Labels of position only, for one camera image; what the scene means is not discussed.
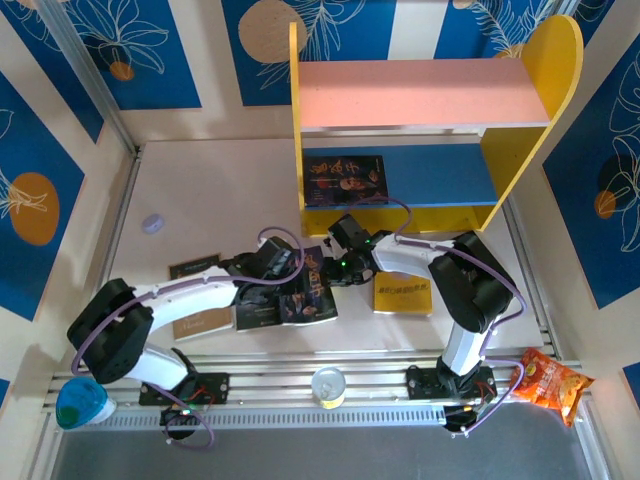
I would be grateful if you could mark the black book with orange title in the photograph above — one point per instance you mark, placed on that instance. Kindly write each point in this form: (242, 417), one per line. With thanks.
(310, 300)

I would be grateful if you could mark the yellow book with cartoon boy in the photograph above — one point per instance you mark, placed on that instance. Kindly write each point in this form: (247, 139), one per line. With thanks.
(400, 300)

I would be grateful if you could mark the brown book with scroll picture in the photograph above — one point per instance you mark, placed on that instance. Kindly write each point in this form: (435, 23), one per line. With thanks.
(200, 325)

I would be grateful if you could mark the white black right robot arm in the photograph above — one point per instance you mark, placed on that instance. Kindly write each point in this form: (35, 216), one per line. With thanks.
(465, 345)

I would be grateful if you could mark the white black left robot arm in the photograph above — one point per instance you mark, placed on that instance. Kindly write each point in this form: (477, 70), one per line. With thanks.
(190, 305)

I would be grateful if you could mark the yellow pink blue shelf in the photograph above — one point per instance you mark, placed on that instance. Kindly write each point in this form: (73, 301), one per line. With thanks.
(400, 95)

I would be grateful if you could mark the dark book with portrait cover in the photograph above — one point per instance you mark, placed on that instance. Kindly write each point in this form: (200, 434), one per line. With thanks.
(345, 180)

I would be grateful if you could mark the silver yellow drink can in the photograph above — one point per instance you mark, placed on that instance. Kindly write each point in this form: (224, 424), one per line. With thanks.
(328, 387)

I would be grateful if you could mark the small lavender round cap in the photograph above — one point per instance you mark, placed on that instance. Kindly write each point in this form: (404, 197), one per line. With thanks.
(152, 224)

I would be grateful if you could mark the small black controller board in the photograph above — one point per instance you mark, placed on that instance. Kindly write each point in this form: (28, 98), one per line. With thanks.
(180, 417)
(457, 417)

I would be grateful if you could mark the orange snack bag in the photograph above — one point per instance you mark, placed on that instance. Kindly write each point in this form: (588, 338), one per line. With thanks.
(550, 385)

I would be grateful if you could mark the blue plastic lidded cup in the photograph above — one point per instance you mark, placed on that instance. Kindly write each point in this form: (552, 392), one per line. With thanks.
(80, 405)

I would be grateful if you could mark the aluminium mounting rail frame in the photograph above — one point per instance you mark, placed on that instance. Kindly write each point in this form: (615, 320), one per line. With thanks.
(280, 375)

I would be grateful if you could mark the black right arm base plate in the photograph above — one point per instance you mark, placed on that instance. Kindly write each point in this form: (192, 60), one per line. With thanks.
(420, 382)

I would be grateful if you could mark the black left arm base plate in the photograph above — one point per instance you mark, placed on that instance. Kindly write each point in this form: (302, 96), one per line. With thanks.
(215, 387)

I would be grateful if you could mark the aluminium frame post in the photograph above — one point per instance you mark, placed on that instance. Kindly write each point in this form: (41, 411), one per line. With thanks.
(91, 75)

